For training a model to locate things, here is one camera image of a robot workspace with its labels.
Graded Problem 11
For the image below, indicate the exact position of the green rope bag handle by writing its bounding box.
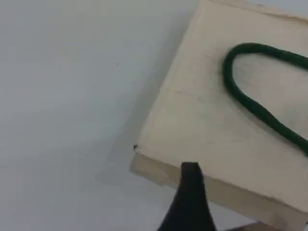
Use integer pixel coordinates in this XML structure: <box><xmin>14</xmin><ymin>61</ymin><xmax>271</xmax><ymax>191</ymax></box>
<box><xmin>222</xmin><ymin>42</ymin><xmax>308</xmax><ymax>158</ymax></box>

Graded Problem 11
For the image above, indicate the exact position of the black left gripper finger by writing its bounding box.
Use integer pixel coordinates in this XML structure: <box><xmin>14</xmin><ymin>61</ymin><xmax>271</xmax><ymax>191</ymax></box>
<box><xmin>156</xmin><ymin>161</ymin><xmax>218</xmax><ymax>231</ymax></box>

